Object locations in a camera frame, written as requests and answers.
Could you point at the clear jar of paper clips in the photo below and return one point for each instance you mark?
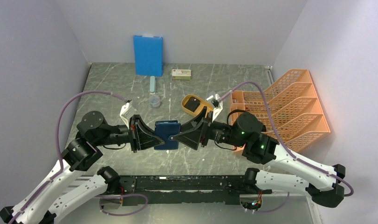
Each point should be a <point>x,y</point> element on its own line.
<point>155,101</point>

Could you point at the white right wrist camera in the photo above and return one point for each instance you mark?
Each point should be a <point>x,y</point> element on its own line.
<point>216,105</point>

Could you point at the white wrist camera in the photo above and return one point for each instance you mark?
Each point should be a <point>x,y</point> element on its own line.
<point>216,105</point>
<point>127,111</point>

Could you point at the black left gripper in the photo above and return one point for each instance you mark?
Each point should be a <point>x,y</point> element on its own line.
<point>141,135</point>

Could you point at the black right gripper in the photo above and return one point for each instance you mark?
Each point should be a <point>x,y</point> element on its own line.
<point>194,132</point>

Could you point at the green and white small box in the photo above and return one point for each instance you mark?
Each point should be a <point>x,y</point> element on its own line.
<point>181,74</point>

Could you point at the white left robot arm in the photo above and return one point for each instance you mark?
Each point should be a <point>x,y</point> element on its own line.
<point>48,203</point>

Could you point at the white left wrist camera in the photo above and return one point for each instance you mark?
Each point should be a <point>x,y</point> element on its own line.
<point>127,111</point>

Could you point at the yellow oval tray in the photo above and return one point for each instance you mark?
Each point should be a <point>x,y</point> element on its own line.
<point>203,103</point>

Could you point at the navy blue card holder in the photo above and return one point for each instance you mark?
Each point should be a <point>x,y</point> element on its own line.
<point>164,130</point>

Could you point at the black VIP card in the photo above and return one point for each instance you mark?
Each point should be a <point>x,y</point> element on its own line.
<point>192,104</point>

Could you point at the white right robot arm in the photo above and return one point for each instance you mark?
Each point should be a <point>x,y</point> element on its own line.
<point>322,183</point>

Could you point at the blue upright folder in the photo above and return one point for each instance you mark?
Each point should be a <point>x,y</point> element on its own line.
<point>148,51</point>

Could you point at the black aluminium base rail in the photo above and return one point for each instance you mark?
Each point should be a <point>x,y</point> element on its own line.
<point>133,190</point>

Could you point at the orange plastic file organizer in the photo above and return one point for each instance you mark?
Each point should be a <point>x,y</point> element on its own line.
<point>295,109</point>

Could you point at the light blue stapler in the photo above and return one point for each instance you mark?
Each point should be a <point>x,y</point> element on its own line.
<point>152,88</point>

